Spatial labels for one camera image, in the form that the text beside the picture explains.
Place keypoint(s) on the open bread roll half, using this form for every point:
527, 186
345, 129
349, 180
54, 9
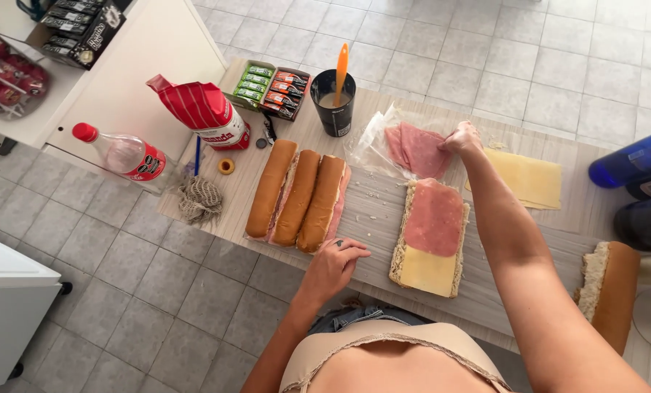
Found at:
396, 256

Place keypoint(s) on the bag of red candies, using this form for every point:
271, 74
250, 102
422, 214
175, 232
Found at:
3, 82

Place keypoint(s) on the white appliance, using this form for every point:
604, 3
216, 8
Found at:
8, 311

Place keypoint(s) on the person's right fingers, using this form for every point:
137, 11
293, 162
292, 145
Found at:
450, 141

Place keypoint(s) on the person's right hand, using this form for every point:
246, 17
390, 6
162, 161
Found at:
465, 139

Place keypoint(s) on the clear plastic ham bag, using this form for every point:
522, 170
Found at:
366, 147

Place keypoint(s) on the closed ham sandwich roll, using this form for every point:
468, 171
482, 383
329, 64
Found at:
298, 199
321, 204
270, 188

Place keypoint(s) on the person's denim shorts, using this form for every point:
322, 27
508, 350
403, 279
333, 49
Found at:
358, 316

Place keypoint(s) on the bread roll top half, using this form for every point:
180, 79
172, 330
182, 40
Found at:
615, 295

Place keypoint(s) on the blue plastic bottle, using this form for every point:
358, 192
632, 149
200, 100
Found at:
631, 161

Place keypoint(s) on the row of orange packets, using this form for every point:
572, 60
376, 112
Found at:
284, 94

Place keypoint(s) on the row of green packets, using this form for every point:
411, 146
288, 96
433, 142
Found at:
253, 84

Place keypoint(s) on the person's left fingers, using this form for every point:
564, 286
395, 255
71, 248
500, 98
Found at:
351, 250

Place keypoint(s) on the person's left hand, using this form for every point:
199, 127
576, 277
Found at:
328, 270

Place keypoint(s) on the cardboard display carton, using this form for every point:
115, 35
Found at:
231, 82

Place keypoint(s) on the small yellow tape roll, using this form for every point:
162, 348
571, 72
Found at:
226, 166

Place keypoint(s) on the red striped paper bag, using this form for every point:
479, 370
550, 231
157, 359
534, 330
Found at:
205, 112

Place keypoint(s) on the dark bottle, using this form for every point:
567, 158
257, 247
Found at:
647, 224

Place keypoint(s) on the clear bottle with red cap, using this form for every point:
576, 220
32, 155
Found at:
131, 158

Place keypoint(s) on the orange spatula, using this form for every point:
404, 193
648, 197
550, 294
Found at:
341, 68

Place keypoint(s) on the yellow cheese slice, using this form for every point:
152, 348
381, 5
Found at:
426, 272

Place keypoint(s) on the blue pen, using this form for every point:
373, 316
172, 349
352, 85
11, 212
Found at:
197, 155

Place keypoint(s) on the black plastic cup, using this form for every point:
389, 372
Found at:
333, 120

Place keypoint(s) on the pink ham slice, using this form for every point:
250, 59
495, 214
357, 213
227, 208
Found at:
424, 153
433, 218
393, 143

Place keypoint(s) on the carton of black packets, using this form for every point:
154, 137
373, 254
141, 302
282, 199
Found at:
79, 30

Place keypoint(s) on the stack of yellow cheese slices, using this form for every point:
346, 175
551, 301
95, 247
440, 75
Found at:
527, 177

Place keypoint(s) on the person's beige top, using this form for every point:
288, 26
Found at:
358, 341

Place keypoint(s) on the white counter cabinet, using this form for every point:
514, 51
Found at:
129, 65

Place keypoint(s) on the beige mesh net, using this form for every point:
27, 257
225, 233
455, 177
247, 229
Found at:
200, 199

